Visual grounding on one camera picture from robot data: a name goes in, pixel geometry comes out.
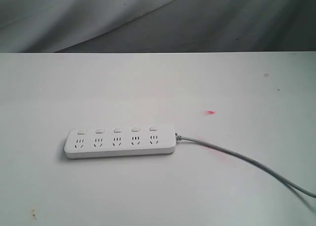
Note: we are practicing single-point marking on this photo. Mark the white five-outlet power strip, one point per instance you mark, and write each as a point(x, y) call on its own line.
point(120, 140)

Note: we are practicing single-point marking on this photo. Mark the grey backdrop cloth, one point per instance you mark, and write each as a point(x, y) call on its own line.
point(101, 26)

